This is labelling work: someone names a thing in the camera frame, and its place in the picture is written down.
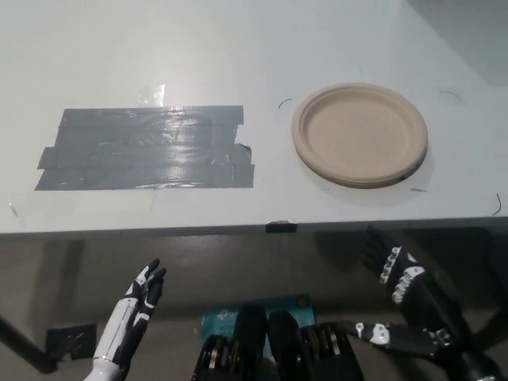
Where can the black table leg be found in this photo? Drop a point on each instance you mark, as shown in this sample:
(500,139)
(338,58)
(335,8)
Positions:
(24,343)

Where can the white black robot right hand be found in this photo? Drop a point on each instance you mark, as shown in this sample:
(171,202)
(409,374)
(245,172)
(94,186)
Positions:
(428,301)

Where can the stack of beige paper plates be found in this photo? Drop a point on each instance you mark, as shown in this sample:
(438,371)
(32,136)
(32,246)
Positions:
(359,133)

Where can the black tape on floor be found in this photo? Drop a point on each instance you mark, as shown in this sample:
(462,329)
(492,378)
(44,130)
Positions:
(71,339)

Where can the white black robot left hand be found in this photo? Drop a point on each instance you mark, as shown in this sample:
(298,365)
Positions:
(133,313)

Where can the small black tape strip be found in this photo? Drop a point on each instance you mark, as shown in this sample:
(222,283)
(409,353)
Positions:
(281,227)

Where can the clear tape piece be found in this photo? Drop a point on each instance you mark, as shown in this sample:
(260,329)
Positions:
(151,95)

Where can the grey duct tape patch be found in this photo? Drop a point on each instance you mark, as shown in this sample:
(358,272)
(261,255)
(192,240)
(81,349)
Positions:
(148,152)

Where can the teal cardboard box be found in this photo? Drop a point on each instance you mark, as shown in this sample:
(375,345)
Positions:
(222,317)

